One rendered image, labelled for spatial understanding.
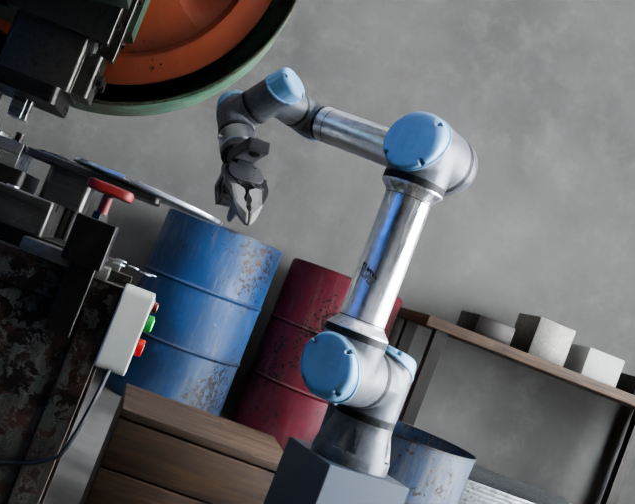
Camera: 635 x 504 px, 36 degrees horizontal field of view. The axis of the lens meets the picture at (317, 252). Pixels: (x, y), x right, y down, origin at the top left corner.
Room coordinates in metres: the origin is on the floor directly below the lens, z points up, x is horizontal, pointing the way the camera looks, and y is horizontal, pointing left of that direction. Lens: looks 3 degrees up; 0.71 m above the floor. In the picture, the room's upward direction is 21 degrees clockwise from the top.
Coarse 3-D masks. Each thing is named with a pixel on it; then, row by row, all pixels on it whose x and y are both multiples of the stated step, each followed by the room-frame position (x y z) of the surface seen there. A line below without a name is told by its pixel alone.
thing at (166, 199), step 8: (80, 160) 1.70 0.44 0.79; (88, 160) 1.68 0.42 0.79; (96, 168) 1.67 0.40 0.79; (104, 168) 1.66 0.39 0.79; (112, 176) 1.70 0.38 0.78; (120, 176) 1.65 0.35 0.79; (128, 184) 1.82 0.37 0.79; (136, 184) 1.64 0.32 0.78; (144, 184) 1.64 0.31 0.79; (152, 192) 1.65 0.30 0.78; (160, 192) 1.65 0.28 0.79; (168, 200) 1.68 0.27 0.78; (176, 200) 1.66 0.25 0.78; (176, 208) 1.86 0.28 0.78; (184, 208) 1.71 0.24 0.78; (192, 208) 1.68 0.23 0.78; (192, 216) 1.90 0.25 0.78; (200, 216) 1.75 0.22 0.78; (208, 216) 1.72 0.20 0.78; (216, 224) 1.79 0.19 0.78
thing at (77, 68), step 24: (24, 24) 1.67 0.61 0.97; (48, 24) 1.67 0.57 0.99; (24, 48) 1.67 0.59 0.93; (48, 48) 1.67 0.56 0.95; (72, 48) 1.68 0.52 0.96; (96, 48) 1.72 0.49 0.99; (24, 72) 1.67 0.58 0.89; (48, 72) 1.68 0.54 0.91; (72, 72) 1.68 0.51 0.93; (96, 72) 1.71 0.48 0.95; (72, 96) 1.75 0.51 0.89
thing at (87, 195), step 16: (48, 160) 1.69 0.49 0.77; (64, 160) 1.69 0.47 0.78; (48, 176) 1.71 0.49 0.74; (64, 176) 1.71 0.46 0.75; (80, 176) 1.72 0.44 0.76; (96, 176) 1.70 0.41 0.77; (48, 192) 1.71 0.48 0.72; (64, 192) 1.72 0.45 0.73; (80, 192) 1.72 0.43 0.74; (144, 192) 1.71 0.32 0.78; (80, 208) 1.72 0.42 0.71; (64, 224) 1.72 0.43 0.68
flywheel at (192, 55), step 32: (160, 0) 2.12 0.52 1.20; (192, 0) 2.13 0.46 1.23; (224, 0) 2.14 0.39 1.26; (256, 0) 2.12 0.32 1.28; (0, 32) 2.09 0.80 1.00; (160, 32) 2.13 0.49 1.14; (192, 32) 2.14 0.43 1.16; (224, 32) 2.11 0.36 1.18; (128, 64) 2.09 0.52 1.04; (160, 64) 2.10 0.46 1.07; (192, 64) 2.11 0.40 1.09
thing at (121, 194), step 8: (88, 184) 1.42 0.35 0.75; (96, 184) 1.42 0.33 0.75; (104, 184) 1.42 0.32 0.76; (104, 192) 1.42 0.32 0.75; (112, 192) 1.42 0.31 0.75; (120, 192) 1.42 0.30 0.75; (128, 192) 1.43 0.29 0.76; (104, 200) 1.44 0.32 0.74; (112, 200) 1.45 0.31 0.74; (128, 200) 1.43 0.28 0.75; (104, 208) 1.44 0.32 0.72
